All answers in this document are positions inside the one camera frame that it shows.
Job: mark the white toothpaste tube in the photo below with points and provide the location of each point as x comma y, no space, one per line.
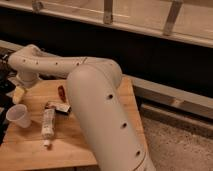
48,123

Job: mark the wooden board table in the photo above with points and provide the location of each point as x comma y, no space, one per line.
24,147

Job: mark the red small object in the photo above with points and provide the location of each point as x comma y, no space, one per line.
61,93

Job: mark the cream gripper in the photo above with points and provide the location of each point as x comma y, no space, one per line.
18,94

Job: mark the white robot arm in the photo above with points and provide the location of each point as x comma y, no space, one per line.
91,86

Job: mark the metal rail frame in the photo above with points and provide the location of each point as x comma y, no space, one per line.
189,21

